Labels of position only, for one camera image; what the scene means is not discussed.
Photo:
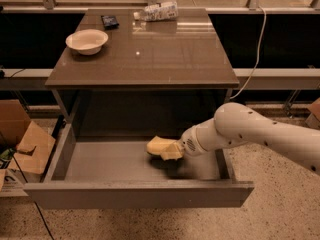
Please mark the cardboard box at right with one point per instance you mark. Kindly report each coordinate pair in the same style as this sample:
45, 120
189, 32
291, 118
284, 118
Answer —
313, 120

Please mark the crumpled plastic water bottle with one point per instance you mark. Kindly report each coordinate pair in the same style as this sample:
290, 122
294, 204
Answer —
158, 12

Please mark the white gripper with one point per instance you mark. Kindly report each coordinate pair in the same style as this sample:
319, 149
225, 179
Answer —
189, 143

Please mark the white bowl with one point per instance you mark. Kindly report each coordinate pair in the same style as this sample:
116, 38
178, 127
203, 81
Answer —
87, 42

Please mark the dark blue snack packet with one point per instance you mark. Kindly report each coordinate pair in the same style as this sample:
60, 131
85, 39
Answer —
109, 22

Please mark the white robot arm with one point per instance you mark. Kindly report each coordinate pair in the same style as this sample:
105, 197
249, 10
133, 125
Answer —
234, 124

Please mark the grey open top drawer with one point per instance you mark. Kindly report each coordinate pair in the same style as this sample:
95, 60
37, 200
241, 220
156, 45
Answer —
117, 172

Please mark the brown cardboard box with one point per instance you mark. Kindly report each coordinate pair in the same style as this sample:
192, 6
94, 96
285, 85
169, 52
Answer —
25, 149

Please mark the yellow sponge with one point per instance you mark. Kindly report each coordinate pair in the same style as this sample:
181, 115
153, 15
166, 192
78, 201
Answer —
158, 144

